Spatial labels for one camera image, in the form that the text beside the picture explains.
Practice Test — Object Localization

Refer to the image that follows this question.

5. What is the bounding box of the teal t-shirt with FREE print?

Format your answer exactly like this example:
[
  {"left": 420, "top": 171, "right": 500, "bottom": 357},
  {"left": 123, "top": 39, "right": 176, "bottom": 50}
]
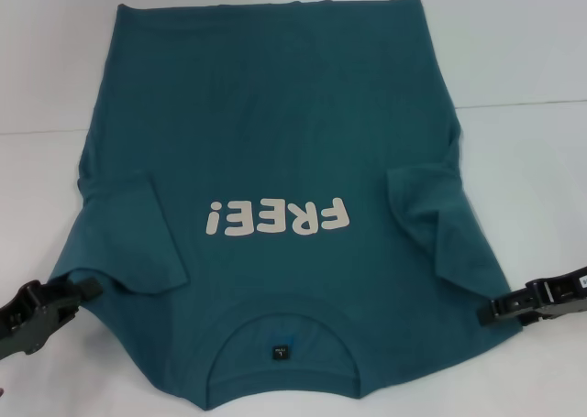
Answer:
[{"left": 45, "top": 0, "right": 527, "bottom": 400}]

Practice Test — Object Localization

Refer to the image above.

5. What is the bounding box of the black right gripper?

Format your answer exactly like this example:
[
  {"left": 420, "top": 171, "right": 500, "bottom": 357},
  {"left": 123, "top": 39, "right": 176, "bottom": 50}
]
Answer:
[{"left": 476, "top": 266, "right": 587, "bottom": 329}]

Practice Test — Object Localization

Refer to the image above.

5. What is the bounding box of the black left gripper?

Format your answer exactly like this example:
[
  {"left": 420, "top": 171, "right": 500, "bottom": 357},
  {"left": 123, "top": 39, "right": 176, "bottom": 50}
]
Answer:
[{"left": 0, "top": 277, "right": 105, "bottom": 361}]

